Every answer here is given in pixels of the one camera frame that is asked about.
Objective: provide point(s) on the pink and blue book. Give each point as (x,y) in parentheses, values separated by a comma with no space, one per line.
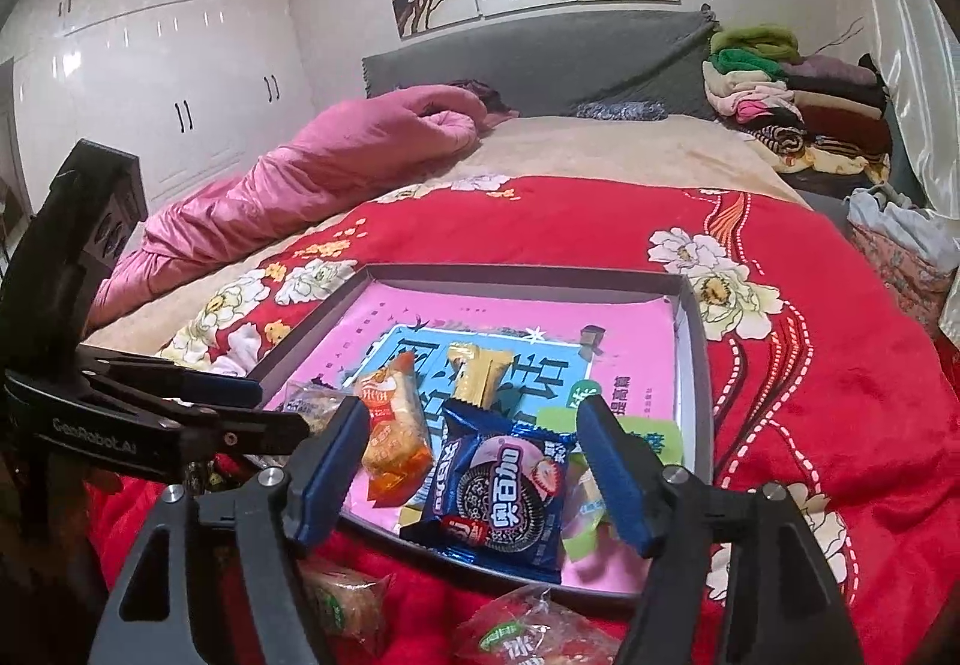
(420,307)

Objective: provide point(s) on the pink quilt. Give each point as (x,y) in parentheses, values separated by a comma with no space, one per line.
(300,170)

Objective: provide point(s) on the gold wafer bar packet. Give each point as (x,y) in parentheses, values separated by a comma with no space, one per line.
(480,373)

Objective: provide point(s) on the grey patterned pillow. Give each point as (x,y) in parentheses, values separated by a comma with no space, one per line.
(619,110)

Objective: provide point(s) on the red floral blanket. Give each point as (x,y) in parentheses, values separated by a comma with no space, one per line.
(825,410)

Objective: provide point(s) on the green printed clear biscuit packet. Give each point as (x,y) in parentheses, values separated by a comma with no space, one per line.
(345,605)

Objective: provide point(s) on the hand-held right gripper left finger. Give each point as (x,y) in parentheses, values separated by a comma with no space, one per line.
(330,477)

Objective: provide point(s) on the stack of folded clothes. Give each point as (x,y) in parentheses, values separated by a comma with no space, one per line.
(810,110)

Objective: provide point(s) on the grey padded headboard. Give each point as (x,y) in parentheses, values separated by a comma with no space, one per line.
(562,58)

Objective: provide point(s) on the shallow grey cardboard box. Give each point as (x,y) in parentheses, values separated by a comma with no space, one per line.
(694,373)

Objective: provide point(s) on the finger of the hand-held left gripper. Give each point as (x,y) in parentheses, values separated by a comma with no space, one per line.
(262,434)
(217,388)

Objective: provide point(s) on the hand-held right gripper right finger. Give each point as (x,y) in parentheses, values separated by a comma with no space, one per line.
(615,477)

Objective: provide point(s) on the dark maroon cloth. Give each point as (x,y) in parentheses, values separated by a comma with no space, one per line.
(484,97)

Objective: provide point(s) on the orange bread packet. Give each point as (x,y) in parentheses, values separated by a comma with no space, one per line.
(390,440)

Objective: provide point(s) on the clear round pastry packet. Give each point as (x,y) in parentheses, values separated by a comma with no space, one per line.
(532,627)

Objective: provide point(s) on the green egg tart packet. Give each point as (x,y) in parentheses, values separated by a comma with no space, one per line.
(652,440)

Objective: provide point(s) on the white glossy wardrobe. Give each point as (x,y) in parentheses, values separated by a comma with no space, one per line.
(187,35)

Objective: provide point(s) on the blue cookie packet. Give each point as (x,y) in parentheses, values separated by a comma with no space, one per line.
(495,507)

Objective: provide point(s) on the pink floral fabric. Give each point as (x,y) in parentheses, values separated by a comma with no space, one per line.
(900,283)

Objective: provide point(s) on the pale crumpled cloth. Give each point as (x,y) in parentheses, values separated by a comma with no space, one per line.
(892,215)

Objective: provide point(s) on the beige bed sheet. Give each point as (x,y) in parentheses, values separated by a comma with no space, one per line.
(637,148)

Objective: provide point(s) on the white satin curtain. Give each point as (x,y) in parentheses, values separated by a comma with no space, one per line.
(922,73)

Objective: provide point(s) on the clear small pastry packet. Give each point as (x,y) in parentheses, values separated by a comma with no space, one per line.
(315,403)

